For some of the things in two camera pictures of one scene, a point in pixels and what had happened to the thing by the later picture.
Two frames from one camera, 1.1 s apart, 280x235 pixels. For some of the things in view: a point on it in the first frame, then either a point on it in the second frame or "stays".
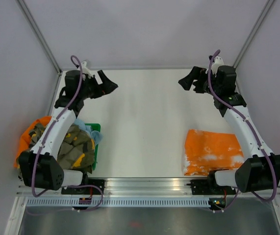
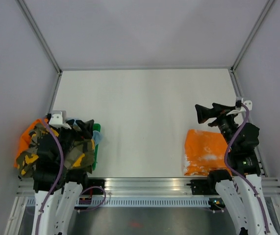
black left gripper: x=108 y=86 to x=86 y=127
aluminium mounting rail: x=138 y=187 stays
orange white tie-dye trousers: x=205 y=152 stays
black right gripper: x=187 y=82 to x=204 y=113
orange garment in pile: x=24 y=140 stays
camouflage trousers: x=77 y=152 stays
